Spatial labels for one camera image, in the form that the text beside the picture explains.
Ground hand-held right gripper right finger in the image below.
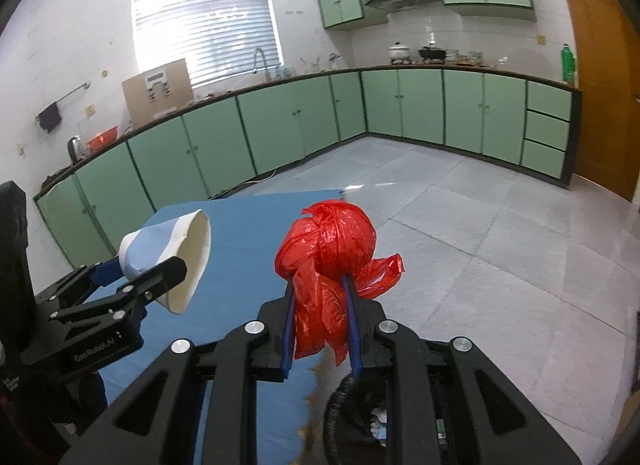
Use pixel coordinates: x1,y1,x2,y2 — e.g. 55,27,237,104
341,275,576,465

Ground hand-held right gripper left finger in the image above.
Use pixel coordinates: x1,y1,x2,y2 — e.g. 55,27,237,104
60,277,297,465

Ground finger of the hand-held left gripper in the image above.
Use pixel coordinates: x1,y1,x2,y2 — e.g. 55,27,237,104
50,257,188,323
37,257,126,301

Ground blue white paper cup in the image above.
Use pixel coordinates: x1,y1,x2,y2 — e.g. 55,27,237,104
119,210,212,316

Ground trash bin with black bag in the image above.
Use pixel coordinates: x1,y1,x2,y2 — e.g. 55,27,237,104
322,375,451,465

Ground red plastic bag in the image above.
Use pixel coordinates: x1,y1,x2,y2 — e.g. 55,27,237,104
275,200,405,366

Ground person's left forearm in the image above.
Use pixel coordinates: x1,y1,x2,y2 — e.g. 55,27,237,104
0,181,37,346

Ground blue scalloped table mat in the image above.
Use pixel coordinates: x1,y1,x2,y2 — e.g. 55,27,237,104
82,188,348,465

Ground red plastic basin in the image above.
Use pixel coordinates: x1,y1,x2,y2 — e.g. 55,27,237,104
86,126,121,150

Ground green base cabinets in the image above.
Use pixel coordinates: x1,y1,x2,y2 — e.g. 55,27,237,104
32,66,583,271

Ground dark towel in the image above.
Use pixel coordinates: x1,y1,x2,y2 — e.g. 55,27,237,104
39,102,63,134

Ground brown cardboard box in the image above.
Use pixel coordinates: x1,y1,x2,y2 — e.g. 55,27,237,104
122,58,194,128

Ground metal kitchen faucet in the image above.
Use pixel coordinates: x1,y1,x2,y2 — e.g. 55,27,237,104
252,48,271,83

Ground white window blind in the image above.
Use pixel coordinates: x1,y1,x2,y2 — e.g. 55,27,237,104
130,0,283,88

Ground glass kitchen jars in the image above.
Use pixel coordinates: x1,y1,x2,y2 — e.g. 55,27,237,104
445,47,486,66

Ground wooden door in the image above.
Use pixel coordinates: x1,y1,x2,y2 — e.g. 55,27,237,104
556,0,640,203

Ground green bottle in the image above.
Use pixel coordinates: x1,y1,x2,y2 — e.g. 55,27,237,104
560,43,577,84

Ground metal towel rail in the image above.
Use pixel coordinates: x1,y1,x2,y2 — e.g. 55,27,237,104
35,81,92,120

